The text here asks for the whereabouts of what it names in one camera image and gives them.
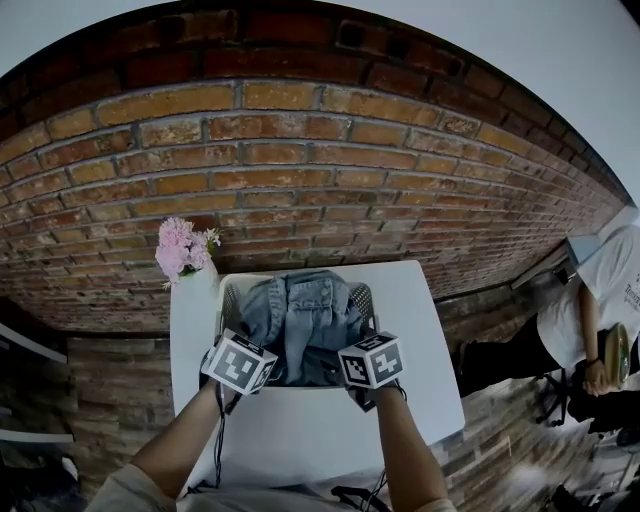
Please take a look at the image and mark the blue denim clothes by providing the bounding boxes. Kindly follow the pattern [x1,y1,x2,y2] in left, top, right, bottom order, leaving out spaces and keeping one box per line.
[238,269,370,387]

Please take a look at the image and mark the round green and yellow disc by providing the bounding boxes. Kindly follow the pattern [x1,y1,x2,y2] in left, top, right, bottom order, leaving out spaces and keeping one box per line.
[601,322,635,389]

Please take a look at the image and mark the person's grey shirt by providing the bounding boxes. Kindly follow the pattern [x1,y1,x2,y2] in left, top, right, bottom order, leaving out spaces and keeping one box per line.
[82,463,459,512]

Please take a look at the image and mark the pink flower bouquet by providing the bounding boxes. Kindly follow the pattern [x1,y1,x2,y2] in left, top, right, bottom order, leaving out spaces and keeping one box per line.
[154,216,223,290]

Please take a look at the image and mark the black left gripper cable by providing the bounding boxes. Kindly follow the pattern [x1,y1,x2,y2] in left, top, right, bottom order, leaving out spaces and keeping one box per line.
[182,382,229,497]

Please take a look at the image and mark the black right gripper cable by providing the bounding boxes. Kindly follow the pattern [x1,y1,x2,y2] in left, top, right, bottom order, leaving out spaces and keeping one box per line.
[329,467,392,512]

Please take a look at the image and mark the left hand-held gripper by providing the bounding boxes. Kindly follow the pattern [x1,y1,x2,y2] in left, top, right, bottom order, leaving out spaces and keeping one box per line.
[199,327,280,416]

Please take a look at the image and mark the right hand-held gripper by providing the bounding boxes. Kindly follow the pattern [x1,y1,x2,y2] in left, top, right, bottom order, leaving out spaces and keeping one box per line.
[337,329,407,414]

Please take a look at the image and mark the white perforated basket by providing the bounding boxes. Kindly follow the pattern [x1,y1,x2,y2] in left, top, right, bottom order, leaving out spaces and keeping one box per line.
[215,272,377,392]

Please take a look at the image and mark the person's left forearm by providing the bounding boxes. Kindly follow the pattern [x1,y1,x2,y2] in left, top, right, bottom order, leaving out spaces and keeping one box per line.
[130,383,240,502]

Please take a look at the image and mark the black office chair base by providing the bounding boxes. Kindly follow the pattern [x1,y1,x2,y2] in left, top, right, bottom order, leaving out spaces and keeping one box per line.
[534,368,571,429]

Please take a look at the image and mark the person's right forearm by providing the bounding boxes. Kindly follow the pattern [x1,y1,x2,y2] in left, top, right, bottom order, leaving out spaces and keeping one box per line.
[372,385,447,507]

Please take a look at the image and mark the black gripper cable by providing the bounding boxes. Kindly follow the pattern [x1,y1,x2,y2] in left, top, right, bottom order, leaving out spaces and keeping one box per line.
[182,382,229,497]
[329,467,392,512]

